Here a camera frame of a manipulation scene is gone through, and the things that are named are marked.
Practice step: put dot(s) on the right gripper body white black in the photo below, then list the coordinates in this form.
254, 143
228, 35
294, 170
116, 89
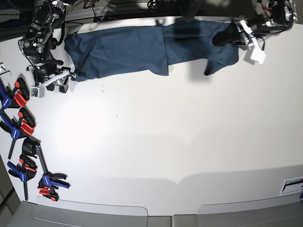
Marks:
60, 78

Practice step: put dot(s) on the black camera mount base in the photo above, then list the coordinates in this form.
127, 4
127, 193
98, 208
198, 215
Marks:
190, 8

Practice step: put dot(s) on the dark blue T-shirt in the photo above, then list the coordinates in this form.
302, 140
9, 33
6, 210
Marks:
129, 49

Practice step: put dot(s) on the right grey chair back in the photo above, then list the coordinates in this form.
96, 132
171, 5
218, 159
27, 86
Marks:
285, 211

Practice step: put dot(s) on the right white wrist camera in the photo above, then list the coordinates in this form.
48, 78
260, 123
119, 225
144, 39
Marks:
37, 92

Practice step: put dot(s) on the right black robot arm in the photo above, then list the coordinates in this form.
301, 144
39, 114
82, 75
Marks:
46, 32

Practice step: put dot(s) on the blue red bar clamp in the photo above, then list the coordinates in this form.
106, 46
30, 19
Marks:
15, 98
25, 170
49, 182
22, 128

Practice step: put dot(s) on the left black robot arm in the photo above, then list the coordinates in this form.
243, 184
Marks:
276, 16

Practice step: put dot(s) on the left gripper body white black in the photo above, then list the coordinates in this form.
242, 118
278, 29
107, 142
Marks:
245, 35

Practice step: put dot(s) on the left grey chair back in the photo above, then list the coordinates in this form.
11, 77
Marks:
46, 213

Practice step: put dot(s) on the bottom blue red bar clamp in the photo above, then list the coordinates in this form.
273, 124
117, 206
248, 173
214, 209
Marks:
49, 182

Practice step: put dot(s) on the metal hex key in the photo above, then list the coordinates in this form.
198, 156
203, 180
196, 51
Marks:
3, 70

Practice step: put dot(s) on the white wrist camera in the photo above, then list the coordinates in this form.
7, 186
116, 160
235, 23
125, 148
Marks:
257, 55
37, 92

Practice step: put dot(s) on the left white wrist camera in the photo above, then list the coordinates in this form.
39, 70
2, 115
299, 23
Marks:
257, 55

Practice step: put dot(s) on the grey chair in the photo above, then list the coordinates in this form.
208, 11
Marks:
285, 211
46, 213

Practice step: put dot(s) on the top blue red bar clamp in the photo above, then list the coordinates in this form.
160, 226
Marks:
15, 98

